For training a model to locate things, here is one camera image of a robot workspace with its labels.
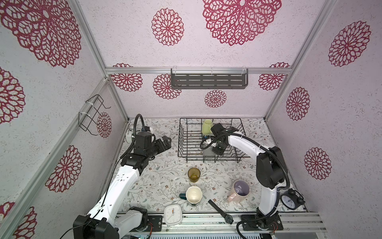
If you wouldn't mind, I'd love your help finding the grey wall shelf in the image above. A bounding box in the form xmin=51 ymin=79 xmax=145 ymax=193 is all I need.
xmin=170 ymin=68 xmax=248 ymax=90

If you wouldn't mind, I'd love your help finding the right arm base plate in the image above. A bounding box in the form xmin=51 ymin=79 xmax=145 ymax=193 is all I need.
xmin=242 ymin=211 xmax=284 ymax=232

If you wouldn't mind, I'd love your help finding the black twin-bell alarm clock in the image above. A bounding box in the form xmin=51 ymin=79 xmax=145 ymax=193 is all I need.
xmin=281 ymin=188 xmax=305 ymax=210

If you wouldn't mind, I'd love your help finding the black wristwatch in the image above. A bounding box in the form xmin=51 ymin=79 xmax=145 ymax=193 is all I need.
xmin=208 ymin=200 xmax=234 ymax=225

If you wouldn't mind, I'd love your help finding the white twin-bell alarm clock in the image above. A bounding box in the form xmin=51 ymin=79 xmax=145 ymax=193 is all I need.
xmin=125 ymin=124 xmax=134 ymax=144

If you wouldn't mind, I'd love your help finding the black wire dish rack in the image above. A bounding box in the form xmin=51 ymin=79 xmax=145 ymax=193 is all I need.
xmin=178 ymin=118 xmax=249 ymax=163

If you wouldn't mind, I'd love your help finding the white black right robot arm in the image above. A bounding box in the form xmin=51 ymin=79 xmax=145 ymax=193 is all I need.
xmin=200 ymin=123 xmax=290 ymax=223

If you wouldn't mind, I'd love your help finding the dark green cream mug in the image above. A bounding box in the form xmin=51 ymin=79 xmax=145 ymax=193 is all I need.
xmin=179 ymin=186 xmax=203 ymax=206

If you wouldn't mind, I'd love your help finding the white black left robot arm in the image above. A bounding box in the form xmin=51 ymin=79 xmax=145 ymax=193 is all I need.
xmin=70 ymin=114 xmax=172 ymax=239

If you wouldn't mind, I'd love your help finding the white square clock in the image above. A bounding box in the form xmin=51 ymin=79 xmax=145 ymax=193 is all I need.
xmin=164 ymin=204 xmax=183 ymax=227

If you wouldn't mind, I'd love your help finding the black wire wall holder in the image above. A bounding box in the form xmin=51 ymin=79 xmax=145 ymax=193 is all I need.
xmin=78 ymin=94 xmax=112 ymax=138

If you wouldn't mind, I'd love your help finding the pink lilac mug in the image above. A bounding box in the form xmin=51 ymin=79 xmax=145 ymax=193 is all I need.
xmin=227 ymin=180 xmax=250 ymax=203

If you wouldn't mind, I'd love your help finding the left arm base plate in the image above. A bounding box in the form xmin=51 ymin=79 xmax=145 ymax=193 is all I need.
xmin=130 ymin=215 xmax=163 ymax=233

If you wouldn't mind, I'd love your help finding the grey cream mug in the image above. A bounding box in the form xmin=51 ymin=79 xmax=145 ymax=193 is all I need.
xmin=203 ymin=143 xmax=216 ymax=157

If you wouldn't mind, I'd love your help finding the light green mug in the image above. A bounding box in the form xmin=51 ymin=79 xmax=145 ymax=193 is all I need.
xmin=202 ymin=119 xmax=213 ymax=136

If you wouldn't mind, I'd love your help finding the amber glass cup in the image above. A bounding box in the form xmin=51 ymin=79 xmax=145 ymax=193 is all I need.
xmin=188 ymin=167 xmax=201 ymax=183

